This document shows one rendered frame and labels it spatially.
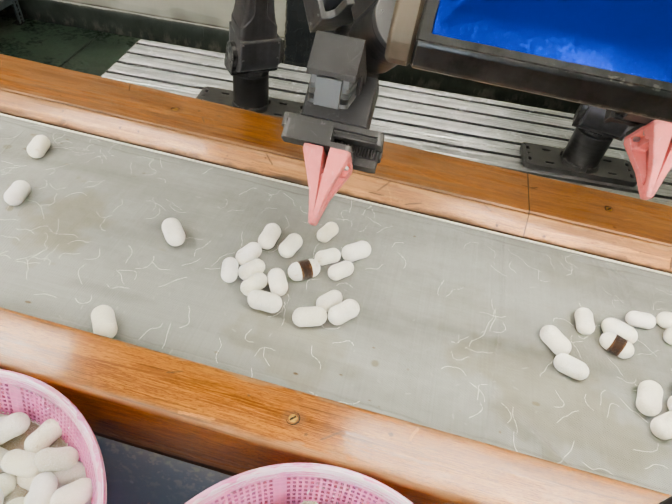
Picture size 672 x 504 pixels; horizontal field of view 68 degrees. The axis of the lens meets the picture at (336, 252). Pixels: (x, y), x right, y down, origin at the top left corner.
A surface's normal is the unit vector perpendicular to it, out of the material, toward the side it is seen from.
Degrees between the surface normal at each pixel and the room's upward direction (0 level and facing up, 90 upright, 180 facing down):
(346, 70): 40
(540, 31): 58
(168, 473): 0
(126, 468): 0
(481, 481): 0
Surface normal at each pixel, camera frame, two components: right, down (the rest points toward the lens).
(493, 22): -0.14, 0.21
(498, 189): 0.11, -0.70
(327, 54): -0.07, -0.10
